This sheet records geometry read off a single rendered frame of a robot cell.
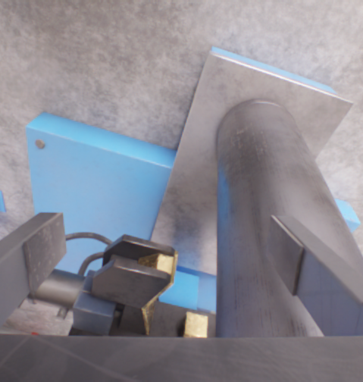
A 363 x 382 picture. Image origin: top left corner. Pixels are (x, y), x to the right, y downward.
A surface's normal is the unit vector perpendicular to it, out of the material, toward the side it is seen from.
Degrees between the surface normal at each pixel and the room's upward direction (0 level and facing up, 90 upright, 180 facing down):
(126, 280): 0
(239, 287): 90
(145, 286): 0
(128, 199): 0
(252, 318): 90
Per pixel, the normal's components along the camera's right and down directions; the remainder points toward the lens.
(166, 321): 0.26, -0.73
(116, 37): -0.11, 0.62
